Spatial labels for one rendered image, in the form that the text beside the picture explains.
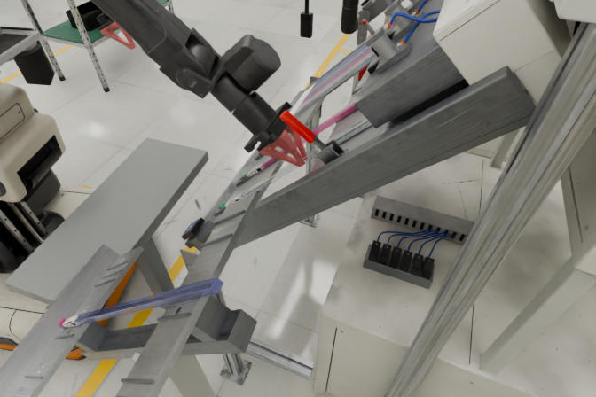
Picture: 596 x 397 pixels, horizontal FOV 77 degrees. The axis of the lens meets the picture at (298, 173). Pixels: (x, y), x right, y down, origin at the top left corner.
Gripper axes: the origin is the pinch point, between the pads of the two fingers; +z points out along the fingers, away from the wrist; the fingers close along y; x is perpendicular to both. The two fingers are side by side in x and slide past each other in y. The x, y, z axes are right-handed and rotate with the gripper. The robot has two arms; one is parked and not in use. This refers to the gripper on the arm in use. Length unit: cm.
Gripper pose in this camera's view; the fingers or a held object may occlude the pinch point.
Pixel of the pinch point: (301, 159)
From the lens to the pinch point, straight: 67.9
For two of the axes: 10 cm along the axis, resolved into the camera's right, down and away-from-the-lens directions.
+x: -6.2, 3.6, 7.0
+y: 3.7, -6.5, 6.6
